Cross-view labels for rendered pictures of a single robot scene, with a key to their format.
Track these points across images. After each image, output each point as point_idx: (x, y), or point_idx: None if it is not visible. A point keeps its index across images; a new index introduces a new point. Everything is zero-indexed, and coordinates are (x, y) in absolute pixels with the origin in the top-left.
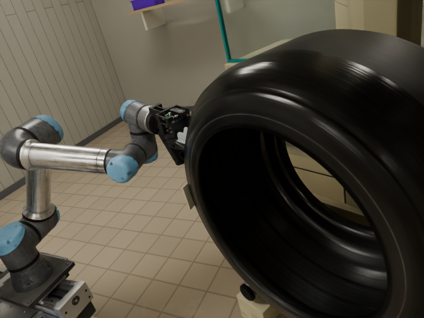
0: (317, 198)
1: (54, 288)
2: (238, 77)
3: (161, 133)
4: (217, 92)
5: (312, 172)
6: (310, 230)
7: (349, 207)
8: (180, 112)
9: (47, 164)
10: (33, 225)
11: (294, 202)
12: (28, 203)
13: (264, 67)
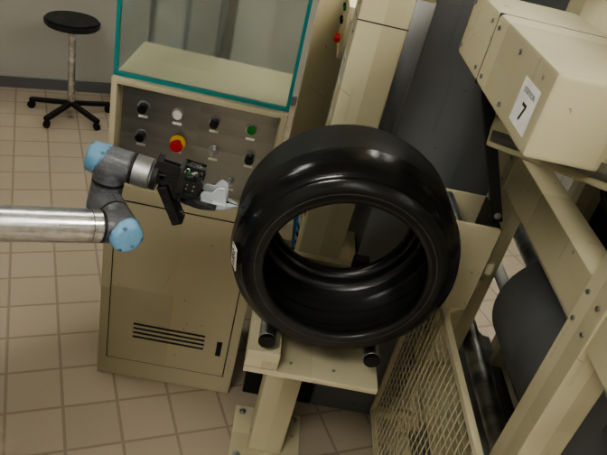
0: (291, 248)
1: None
2: (355, 168)
3: (176, 191)
4: (333, 175)
5: (215, 219)
6: (287, 278)
7: (303, 254)
8: (204, 170)
9: (14, 236)
10: None
11: (273, 254)
12: None
13: (378, 166)
